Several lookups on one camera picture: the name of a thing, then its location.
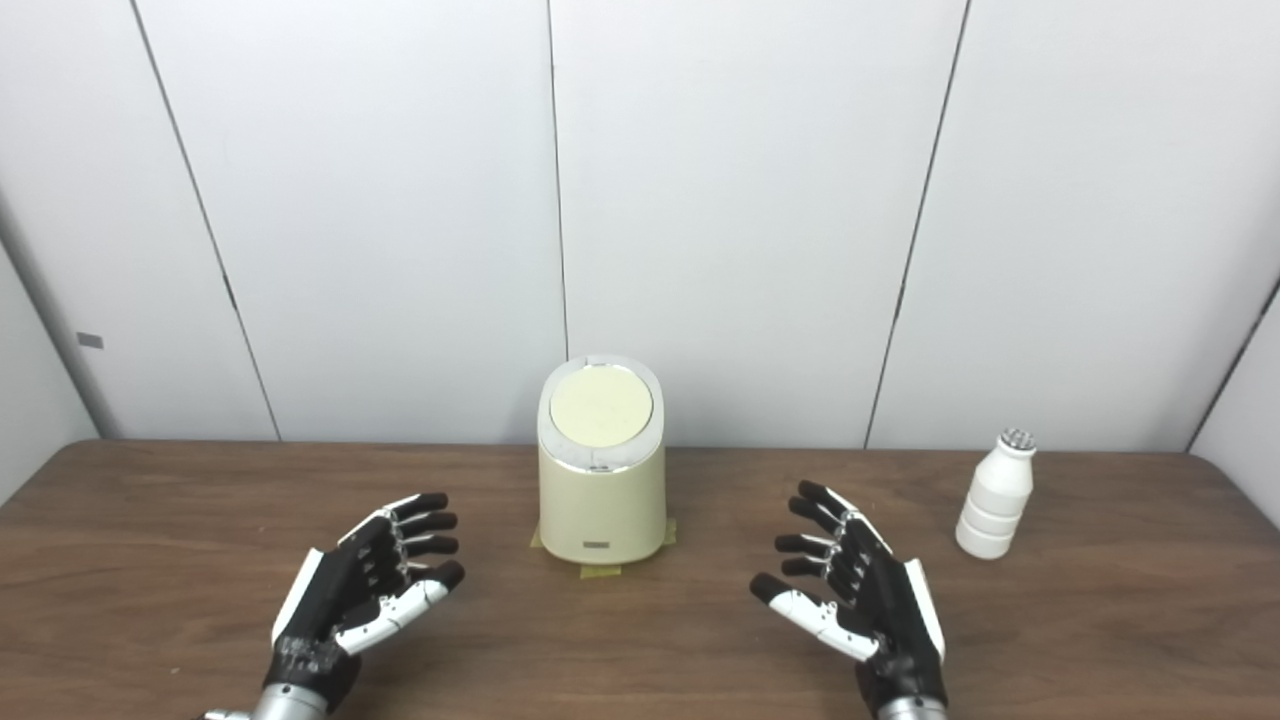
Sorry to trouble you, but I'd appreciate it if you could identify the small white plastic bottle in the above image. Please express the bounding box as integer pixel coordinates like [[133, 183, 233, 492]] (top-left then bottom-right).
[[955, 428, 1038, 560]]

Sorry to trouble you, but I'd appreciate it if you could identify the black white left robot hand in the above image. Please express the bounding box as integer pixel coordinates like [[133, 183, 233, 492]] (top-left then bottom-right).
[[263, 491, 467, 706]]

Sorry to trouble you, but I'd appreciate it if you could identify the round cream bin lid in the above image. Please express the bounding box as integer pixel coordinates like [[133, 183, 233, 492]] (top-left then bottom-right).
[[549, 366, 654, 450]]

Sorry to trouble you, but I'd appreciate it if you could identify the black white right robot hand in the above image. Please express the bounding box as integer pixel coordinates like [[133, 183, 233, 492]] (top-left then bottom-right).
[[750, 480, 948, 713]]

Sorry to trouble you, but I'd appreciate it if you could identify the cream-colored bin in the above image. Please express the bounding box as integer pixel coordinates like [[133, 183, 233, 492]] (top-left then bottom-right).
[[537, 353, 668, 565]]

